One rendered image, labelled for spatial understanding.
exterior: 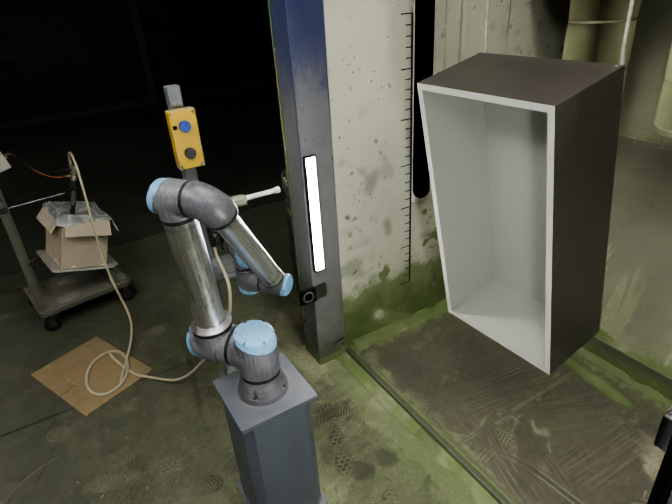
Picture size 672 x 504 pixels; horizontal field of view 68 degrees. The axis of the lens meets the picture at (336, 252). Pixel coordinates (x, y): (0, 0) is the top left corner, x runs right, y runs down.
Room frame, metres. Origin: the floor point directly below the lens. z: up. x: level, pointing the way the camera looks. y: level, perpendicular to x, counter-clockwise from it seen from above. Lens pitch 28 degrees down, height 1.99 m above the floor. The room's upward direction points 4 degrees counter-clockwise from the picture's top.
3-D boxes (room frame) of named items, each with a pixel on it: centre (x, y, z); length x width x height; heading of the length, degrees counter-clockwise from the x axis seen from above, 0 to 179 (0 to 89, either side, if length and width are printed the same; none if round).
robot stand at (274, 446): (1.46, 0.31, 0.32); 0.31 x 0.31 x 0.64; 30
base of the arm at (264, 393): (1.46, 0.31, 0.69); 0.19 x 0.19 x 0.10
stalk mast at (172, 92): (2.28, 0.66, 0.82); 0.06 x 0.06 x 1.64; 30
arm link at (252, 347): (1.46, 0.32, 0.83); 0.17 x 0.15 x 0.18; 65
